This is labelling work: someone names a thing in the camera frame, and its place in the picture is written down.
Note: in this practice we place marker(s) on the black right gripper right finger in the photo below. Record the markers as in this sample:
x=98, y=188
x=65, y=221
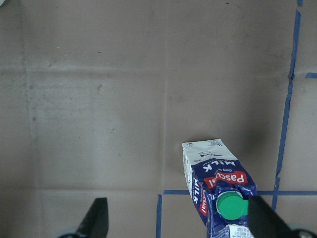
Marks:
x=263, y=222

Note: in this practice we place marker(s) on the blue white milk carton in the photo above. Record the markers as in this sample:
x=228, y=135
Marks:
x=219, y=187

